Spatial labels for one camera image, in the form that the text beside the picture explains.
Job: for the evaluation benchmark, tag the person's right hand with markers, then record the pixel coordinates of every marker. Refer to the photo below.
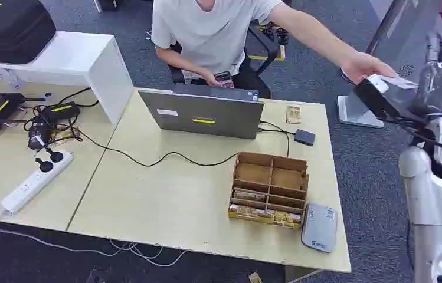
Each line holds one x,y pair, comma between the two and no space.
209,77

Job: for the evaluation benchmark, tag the person's left hand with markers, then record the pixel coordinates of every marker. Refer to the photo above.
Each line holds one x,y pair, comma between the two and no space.
363,64

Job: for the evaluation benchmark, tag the dark smartphone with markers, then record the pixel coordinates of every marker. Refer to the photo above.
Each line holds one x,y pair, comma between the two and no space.
225,79

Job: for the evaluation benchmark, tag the white card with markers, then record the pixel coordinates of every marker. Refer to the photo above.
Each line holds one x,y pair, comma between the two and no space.
394,82

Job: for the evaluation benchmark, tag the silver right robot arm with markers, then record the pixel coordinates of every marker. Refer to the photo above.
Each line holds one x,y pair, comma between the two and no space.
435,195

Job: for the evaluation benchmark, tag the grey laptop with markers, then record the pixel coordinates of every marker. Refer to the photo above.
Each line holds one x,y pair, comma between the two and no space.
205,111

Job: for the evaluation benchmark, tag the person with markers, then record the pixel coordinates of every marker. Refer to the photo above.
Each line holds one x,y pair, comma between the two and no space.
213,35

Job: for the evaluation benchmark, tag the grey stand pole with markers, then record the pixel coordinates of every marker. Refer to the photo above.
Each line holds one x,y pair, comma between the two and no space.
394,35

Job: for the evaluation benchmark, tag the white stand base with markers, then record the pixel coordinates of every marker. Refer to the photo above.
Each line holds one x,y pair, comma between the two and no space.
355,113

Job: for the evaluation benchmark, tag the black office chair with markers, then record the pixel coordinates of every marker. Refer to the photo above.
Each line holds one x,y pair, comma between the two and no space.
260,58

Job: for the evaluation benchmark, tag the yellow black wheeled cart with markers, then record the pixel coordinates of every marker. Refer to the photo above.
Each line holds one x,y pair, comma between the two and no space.
273,39

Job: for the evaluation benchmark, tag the small black hub box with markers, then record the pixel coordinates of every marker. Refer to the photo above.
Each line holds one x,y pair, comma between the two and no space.
304,137

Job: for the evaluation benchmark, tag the wooden compartment card box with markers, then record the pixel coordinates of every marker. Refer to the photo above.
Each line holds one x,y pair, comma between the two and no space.
269,183

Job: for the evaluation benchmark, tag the pale card stack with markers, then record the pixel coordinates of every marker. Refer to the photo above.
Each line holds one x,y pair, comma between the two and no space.
249,195

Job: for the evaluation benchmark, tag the white desk riser shelf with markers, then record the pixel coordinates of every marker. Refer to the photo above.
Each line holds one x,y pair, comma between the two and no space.
68,58

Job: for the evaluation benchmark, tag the yellow card stack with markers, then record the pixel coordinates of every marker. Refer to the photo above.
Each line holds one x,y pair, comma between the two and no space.
263,215

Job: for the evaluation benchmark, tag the black adapter with yellow label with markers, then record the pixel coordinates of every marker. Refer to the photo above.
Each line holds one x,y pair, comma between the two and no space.
61,111

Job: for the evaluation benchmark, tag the grey flat card reader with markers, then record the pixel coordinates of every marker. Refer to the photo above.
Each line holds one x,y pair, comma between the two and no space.
319,228

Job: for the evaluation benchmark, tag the black round plug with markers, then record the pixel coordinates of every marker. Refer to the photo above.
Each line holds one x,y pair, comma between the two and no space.
44,165
55,156

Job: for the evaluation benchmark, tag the small black power adapter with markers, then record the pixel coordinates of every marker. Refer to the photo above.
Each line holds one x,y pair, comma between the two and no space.
37,136

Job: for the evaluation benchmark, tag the white power strip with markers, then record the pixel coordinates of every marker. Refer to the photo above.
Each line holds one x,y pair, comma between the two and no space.
35,183

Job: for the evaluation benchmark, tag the small wooden block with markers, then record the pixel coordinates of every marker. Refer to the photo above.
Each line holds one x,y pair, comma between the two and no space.
255,277

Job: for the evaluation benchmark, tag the black hard case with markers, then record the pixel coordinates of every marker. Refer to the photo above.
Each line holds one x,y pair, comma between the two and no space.
7,29

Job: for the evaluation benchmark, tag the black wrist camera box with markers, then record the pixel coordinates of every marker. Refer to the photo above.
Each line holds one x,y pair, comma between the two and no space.
377,99

